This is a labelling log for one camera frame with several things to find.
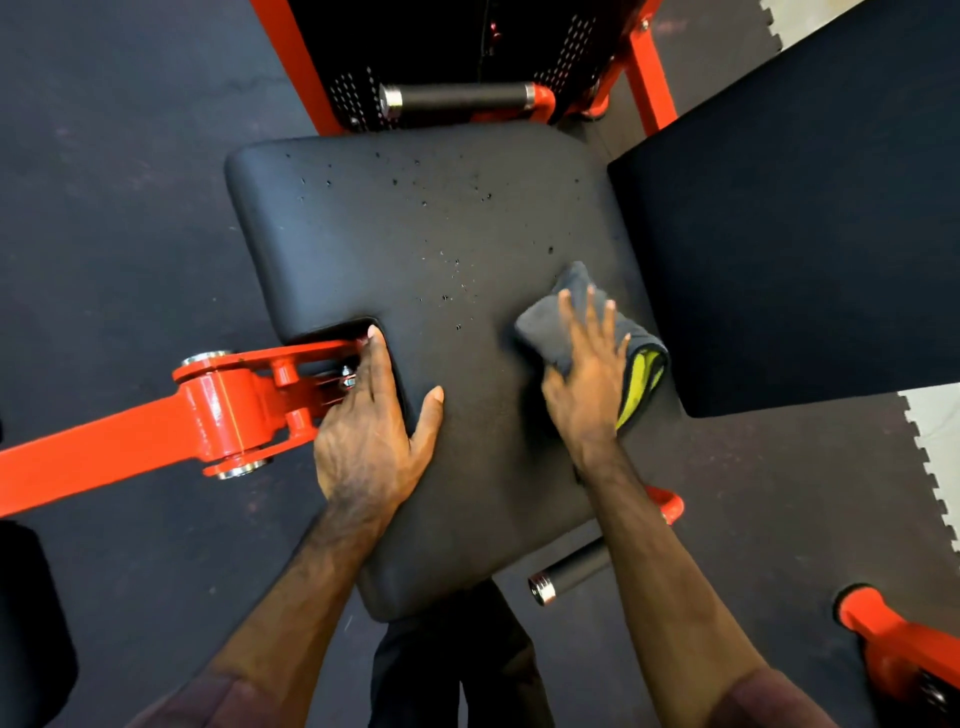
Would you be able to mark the person's left hand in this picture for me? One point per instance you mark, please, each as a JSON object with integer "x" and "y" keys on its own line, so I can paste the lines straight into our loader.
{"x": 367, "y": 450}

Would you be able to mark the person's right hand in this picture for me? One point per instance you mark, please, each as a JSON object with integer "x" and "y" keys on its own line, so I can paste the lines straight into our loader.
{"x": 592, "y": 390}

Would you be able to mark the person's left thumb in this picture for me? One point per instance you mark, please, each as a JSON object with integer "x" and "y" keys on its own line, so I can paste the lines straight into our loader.
{"x": 427, "y": 420}

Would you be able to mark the person's right thumb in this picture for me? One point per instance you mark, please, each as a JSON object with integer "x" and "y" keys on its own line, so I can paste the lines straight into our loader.
{"x": 553, "y": 390}

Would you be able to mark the person's right middle finger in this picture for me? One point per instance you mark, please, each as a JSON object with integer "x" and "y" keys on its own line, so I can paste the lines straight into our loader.
{"x": 592, "y": 315}

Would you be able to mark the person's right little finger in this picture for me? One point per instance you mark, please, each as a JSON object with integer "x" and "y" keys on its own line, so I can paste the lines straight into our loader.
{"x": 622, "y": 351}

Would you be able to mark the grey and yellow cleaning cloth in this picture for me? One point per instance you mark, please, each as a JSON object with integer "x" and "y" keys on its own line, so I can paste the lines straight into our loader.
{"x": 544, "y": 322}

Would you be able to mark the person's left forearm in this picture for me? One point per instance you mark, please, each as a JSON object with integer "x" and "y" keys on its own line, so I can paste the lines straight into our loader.
{"x": 300, "y": 592}

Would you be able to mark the person's right forearm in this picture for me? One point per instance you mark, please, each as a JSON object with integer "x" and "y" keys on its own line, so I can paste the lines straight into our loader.
{"x": 667, "y": 592}

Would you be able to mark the black padded machine seat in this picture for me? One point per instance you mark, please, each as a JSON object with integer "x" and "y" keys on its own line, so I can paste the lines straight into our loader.
{"x": 420, "y": 247}

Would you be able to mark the large black back pad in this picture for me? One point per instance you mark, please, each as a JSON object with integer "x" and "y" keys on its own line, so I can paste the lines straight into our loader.
{"x": 795, "y": 225}

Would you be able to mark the person's black trousers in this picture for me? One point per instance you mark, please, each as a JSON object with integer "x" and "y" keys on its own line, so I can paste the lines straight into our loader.
{"x": 457, "y": 660}

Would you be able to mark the black perforated machine shroud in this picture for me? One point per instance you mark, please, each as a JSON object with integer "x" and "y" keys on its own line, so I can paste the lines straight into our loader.
{"x": 420, "y": 37}

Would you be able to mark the black rounded pad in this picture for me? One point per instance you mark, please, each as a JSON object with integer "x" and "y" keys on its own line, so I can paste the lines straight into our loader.
{"x": 30, "y": 637}

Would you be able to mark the orange machine frame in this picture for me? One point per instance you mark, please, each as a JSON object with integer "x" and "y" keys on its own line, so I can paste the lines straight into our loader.
{"x": 649, "y": 75}

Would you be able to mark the orange frame foot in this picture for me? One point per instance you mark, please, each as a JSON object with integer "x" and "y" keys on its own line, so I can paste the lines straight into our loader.
{"x": 900, "y": 645}

